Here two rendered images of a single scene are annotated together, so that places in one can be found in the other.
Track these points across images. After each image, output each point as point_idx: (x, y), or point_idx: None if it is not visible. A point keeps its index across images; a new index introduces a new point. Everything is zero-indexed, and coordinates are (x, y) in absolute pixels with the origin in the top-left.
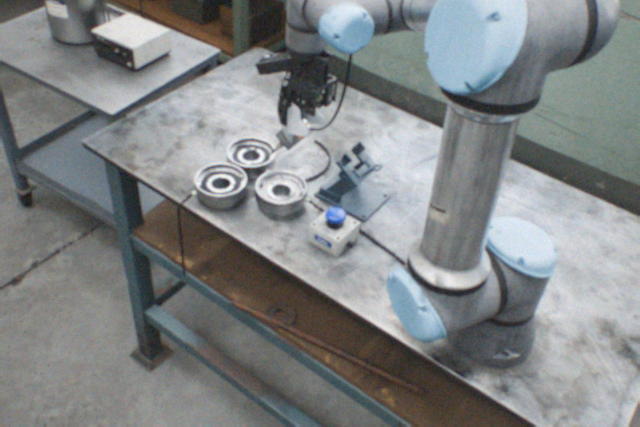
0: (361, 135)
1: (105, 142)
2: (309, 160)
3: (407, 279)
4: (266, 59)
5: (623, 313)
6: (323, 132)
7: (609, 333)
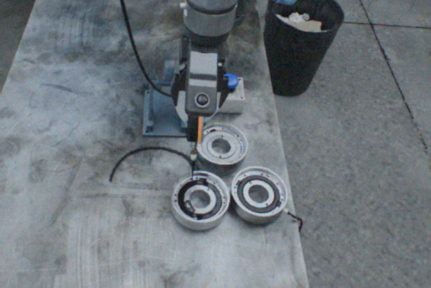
0: (65, 151)
1: None
2: (146, 168)
3: None
4: (209, 93)
5: None
6: (86, 184)
7: None
